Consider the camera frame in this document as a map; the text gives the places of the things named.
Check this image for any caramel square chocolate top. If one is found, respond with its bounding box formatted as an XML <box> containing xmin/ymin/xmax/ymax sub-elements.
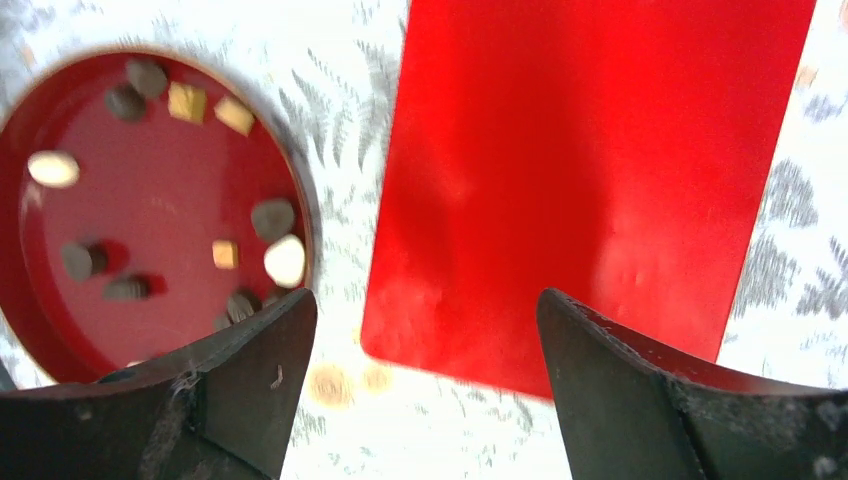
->
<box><xmin>168</xmin><ymin>82</ymin><xmax>207</xmax><ymax>125</ymax></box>

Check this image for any white round chocolate right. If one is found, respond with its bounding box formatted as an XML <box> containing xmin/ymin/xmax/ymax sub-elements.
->
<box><xmin>263</xmin><ymin>234</ymin><xmax>306</xmax><ymax>288</ymax></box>

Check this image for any red square box lid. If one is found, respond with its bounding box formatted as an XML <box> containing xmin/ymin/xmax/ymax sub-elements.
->
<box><xmin>361</xmin><ymin>1</ymin><xmax>814</xmax><ymax>397</ymax></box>

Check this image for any white oval chocolate left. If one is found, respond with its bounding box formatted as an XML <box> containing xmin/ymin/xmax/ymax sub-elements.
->
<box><xmin>27</xmin><ymin>151</ymin><xmax>80</xmax><ymax>189</ymax></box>

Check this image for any dark swirl chocolate top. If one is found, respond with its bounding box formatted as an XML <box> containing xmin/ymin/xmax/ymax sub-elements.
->
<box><xmin>104</xmin><ymin>83</ymin><xmax>146</xmax><ymax>122</ymax></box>

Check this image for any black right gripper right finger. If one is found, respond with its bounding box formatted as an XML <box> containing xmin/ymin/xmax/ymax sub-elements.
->
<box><xmin>536</xmin><ymin>288</ymin><xmax>847</xmax><ymax>479</ymax></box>

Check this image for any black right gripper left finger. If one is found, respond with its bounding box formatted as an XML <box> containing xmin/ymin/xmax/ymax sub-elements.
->
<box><xmin>1</xmin><ymin>288</ymin><xmax>317</xmax><ymax>479</ymax></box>

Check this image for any caramel round chocolate top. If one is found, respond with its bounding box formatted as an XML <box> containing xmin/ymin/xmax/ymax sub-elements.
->
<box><xmin>214</xmin><ymin>97</ymin><xmax>255</xmax><ymax>136</ymax></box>

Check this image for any floral table cloth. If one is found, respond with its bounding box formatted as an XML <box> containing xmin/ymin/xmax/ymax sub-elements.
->
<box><xmin>1</xmin><ymin>1</ymin><xmax>847</xmax><ymax>479</ymax></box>

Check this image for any dark chocolate alone left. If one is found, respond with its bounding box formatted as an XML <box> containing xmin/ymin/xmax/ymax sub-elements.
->
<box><xmin>60</xmin><ymin>242</ymin><xmax>108</xmax><ymax>282</ymax></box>

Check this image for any dark fluted chocolate top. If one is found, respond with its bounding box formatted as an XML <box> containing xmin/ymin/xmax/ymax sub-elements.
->
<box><xmin>125</xmin><ymin>59</ymin><xmax>168</xmax><ymax>99</ymax></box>

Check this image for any round red plate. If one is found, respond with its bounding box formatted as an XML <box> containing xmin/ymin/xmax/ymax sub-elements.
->
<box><xmin>1</xmin><ymin>47</ymin><xmax>314</xmax><ymax>384</ymax></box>

